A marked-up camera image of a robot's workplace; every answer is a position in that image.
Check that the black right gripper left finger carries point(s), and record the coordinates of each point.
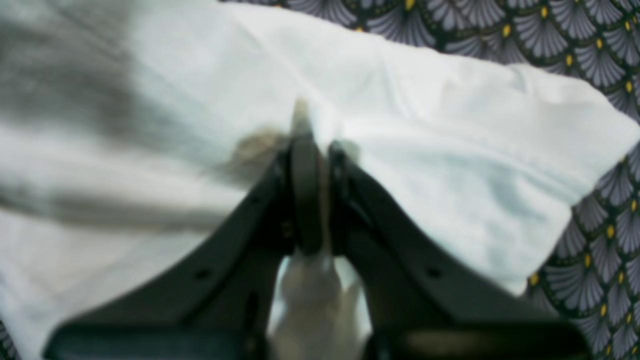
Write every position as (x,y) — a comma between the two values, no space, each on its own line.
(215,303)

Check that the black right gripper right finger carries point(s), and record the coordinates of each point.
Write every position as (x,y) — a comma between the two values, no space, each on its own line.
(422,303)

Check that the white T-shirt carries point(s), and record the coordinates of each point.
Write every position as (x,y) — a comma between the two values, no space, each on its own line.
(128,133)

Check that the fan patterned table cloth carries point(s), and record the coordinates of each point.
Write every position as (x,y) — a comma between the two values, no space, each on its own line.
(518,117)

